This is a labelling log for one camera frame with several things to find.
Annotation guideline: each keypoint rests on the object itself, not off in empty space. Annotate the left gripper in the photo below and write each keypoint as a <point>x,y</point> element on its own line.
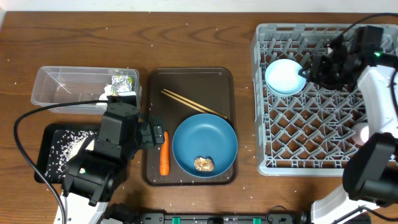
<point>153,137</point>

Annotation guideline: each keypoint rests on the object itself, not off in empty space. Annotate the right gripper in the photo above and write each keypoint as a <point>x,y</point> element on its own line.
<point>319,63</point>

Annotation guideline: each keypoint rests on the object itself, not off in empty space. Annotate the orange carrot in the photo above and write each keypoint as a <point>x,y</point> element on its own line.
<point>164,163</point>

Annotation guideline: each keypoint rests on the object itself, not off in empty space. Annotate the light blue bowl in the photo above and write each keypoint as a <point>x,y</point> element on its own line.
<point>283,79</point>

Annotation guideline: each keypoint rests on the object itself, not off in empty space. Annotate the wooden chopstick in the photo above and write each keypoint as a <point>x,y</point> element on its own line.
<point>207,110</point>
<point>183,102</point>

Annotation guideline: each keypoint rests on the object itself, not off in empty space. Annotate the blue plate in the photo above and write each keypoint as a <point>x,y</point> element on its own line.
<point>205,136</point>

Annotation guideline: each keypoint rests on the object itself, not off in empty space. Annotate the yellow snack wrapper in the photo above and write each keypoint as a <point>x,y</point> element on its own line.
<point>121,84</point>

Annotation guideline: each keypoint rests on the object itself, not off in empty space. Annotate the brown food scrap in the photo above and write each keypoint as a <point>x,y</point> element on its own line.
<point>204,164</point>

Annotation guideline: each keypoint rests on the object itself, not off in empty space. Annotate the white tissue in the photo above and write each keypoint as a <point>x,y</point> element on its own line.
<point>108,91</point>

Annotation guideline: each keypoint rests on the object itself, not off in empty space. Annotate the white pink cup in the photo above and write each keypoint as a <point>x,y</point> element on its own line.
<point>361,133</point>

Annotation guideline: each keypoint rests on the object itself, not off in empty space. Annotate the white rice pile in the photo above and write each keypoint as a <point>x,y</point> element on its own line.
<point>65,144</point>

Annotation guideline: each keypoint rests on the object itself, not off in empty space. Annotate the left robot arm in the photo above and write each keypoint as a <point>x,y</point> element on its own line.
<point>100,166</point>

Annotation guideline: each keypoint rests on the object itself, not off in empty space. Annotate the grey dishwasher rack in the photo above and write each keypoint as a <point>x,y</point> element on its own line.
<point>309,133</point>

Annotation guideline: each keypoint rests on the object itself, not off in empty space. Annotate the brown serving tray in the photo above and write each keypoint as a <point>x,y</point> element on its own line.
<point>210,87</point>

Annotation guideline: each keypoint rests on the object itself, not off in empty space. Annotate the black tray bin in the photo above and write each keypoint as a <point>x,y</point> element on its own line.
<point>49,131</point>

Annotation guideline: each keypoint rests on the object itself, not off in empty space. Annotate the clear plastic bin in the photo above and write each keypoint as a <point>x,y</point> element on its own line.
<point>54,85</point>

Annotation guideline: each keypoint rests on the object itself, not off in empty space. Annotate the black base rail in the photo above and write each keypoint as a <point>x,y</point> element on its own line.
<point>214,218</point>

